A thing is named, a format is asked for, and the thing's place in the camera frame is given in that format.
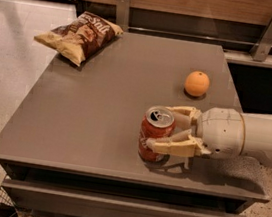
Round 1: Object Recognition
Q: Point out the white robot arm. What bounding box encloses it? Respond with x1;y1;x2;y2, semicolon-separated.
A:
145;106;272;168

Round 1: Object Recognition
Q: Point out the orange fruit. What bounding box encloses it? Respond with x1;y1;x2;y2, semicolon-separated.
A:
184;71;210;97

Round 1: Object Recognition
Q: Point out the wire basket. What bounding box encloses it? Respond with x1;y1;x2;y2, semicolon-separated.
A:
0;185;15;206

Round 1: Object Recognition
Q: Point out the brown chip bag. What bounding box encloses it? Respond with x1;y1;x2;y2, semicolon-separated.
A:
34;12;124;66

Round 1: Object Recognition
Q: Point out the metal bracket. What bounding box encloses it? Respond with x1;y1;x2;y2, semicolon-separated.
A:
116;0;131;31
250;18;272;62

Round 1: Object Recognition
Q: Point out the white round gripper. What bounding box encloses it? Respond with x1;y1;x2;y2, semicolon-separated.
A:
145;106;245;159

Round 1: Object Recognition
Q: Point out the red coke can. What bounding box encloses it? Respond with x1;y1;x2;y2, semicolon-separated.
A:
138;105;175;163

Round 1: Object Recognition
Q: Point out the left metal bracket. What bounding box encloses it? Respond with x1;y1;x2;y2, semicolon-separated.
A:
116;0;131;31

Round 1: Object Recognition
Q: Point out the grey cabinet drawer front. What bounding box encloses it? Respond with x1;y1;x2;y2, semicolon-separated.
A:
2;179;241;217

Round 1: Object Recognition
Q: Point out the right metal bracket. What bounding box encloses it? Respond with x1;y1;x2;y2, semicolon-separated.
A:
250;18;272;62

